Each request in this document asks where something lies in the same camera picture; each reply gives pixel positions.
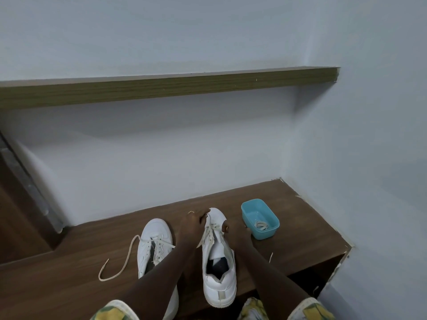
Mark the person's right hand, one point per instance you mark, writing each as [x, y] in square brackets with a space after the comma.
[238, 231]

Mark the person's left hand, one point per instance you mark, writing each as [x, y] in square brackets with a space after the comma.
[191, 226]

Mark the cream shoelace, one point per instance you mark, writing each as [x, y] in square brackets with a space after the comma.
[128, 254]
[262, 225]

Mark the blue plastic basket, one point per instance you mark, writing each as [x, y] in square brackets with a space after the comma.
[267, 234]

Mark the white sneaker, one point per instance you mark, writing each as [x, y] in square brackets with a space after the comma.
[220, 293]
[156, 228]

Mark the person's right forearm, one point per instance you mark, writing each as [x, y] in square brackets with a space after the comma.
[273, 279]

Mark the person's left forearm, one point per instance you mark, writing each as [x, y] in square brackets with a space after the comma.
[156, 283]

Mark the wooden wall shelf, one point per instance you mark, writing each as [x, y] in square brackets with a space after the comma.
[166, 88]

